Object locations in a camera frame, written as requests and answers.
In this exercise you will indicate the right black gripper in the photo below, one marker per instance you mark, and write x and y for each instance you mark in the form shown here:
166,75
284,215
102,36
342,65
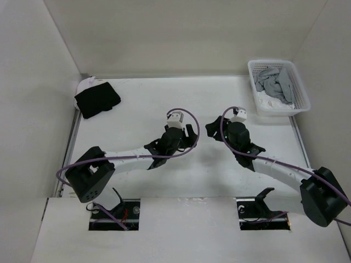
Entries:
213,127

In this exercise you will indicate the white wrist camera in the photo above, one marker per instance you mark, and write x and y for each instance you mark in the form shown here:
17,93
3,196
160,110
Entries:
175,119
239,115

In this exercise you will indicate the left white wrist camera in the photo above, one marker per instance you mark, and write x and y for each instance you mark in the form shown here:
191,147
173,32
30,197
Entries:
175,119

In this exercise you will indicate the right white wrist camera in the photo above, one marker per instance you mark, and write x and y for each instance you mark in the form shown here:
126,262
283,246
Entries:
239,115

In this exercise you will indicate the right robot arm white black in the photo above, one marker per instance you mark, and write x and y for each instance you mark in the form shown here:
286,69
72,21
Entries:
321,196

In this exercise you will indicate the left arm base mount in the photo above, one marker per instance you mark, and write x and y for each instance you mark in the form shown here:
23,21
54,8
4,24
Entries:
128,215

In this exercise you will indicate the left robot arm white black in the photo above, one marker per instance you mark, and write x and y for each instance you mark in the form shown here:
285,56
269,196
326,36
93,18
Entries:
90,176

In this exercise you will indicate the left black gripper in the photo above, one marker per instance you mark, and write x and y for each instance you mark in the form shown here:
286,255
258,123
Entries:
192,138

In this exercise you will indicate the folded black tank top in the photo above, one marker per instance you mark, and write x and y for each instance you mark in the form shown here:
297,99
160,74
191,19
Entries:
97,99

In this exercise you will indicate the folded white tank top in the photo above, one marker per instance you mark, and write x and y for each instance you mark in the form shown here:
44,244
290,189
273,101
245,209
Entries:
85,84

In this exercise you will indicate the grey tank top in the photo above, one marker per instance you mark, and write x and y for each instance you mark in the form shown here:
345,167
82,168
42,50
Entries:
276,83

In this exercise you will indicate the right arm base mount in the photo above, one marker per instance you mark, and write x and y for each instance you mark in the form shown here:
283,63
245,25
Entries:
254,214

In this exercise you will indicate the white plastic basket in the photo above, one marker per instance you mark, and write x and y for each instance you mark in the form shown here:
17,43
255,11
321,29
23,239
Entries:
302,103

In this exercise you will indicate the white tank top in basket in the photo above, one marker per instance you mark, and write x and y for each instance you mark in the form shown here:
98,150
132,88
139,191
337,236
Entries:
269,102

